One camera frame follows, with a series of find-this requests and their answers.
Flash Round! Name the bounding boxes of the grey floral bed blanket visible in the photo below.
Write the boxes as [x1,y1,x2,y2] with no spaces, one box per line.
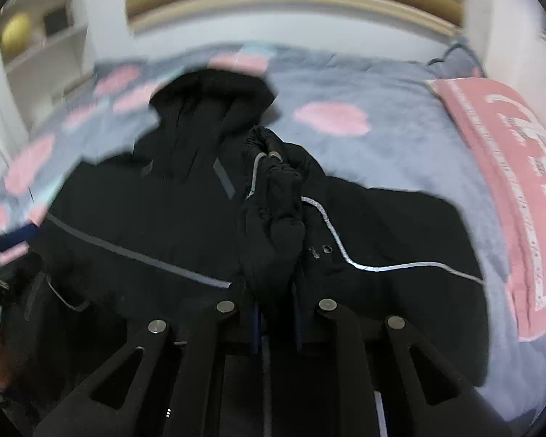
[0,44,546,419]

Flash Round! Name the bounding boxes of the yellow ball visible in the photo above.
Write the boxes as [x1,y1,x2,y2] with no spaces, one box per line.
[1,13,32,56]

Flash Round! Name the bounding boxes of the pink pillow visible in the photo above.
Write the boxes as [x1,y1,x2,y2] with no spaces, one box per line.
[427,77,546,341]

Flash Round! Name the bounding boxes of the white bookshelf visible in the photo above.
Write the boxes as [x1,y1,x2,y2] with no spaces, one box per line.
[0,0,96,133]

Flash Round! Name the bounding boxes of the black box on shelf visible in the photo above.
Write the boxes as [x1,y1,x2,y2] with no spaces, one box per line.
[43,6,71,38]

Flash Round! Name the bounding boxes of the black hooded jacket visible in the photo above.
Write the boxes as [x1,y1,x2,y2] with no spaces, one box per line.
[8,68,492,437]

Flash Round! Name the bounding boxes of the grey pillow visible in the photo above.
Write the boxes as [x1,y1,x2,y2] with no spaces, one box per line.
[427,40,486,79]

